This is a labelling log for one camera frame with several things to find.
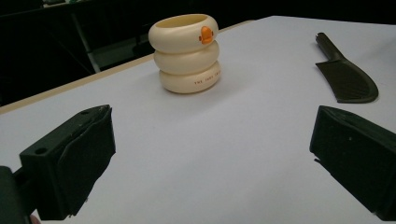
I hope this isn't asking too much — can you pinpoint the white metal table leg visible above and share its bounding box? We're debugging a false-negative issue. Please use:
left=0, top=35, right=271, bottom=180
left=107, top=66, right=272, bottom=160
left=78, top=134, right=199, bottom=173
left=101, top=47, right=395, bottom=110
left=70, top=12, right=101, bottom=74

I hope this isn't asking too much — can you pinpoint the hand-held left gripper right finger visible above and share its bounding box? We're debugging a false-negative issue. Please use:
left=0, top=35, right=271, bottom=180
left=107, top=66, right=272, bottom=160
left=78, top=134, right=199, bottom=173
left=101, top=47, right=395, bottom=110
left=309, top=105, right=396, bottom=222

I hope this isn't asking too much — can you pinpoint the cream ringed cup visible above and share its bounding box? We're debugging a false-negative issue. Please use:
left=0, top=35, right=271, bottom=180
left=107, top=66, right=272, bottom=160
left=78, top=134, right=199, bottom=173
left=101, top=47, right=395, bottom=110
left=148, top=13, right=222, bottom=94

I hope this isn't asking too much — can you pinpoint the white table cover sheet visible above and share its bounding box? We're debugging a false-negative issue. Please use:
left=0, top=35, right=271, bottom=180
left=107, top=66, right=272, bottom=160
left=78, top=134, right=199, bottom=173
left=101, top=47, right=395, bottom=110
left=0, top=15, right=396, bottom=224

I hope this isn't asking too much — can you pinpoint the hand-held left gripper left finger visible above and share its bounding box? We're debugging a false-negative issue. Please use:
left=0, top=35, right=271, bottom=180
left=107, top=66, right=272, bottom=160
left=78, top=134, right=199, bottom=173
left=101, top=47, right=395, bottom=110
left=19, top=104, right=117, bottom=221

